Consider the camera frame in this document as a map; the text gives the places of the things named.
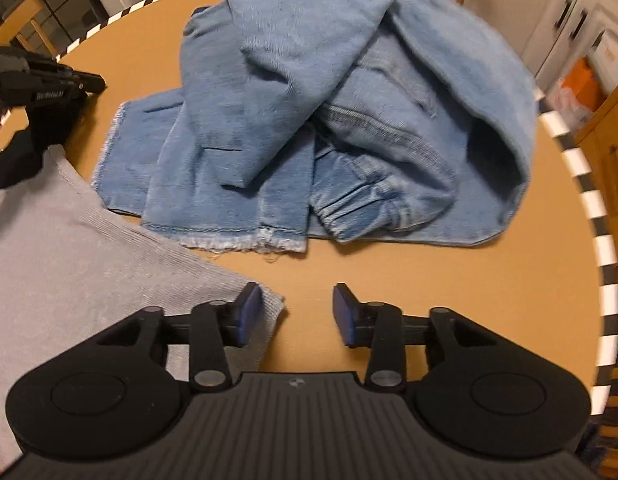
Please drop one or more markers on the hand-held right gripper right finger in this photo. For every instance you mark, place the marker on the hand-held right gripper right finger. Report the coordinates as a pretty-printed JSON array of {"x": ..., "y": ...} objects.
[{"x": 341, "y": 315}]

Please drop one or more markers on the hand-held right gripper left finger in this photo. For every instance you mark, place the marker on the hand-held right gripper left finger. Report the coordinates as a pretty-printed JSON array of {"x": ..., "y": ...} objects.
[{"x": 249, "y": 315}]

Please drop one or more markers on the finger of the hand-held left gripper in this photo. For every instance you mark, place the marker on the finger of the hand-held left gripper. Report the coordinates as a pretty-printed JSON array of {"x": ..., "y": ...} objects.
[{"x": 64, "y": 85}]

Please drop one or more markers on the black garment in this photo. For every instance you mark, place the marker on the black garment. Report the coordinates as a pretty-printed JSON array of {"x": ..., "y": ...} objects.
[{"x": 44, "y": 127}]

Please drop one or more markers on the grey sweater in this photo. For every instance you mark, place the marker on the grey sweater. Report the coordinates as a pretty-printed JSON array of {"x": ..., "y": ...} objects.
[{"x": 89, "y": 270}]

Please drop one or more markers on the blue denim jeans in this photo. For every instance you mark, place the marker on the blue denim jeans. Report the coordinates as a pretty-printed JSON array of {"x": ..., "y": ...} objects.
[{"x": 339, "y": 85}]

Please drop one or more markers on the wooden drawer cabinet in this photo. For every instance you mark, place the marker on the wooden drawer cabinet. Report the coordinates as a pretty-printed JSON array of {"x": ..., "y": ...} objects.
[{"x": 609, "y": 160}]

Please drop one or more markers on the orange paper bag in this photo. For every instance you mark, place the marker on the orange paper bag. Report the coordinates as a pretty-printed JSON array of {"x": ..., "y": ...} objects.
[{"x": 581, "y": 82}]

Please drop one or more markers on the white sideboard with shelves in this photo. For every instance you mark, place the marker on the white sideboard with shelves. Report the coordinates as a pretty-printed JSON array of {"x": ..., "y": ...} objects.
[{"x": 529, "y": 0}]

